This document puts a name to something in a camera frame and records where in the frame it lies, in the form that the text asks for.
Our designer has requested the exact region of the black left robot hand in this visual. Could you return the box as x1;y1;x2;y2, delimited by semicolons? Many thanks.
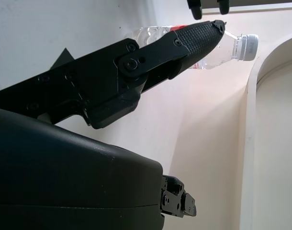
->
187;0;230;20

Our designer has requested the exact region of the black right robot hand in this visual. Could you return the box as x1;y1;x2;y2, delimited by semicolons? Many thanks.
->
0;20;226;230

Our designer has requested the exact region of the clear plastic water bottle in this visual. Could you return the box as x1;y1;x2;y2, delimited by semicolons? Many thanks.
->
133;23;259;70

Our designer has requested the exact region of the white arched tray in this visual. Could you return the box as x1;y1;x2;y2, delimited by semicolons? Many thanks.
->
241;31;292;230

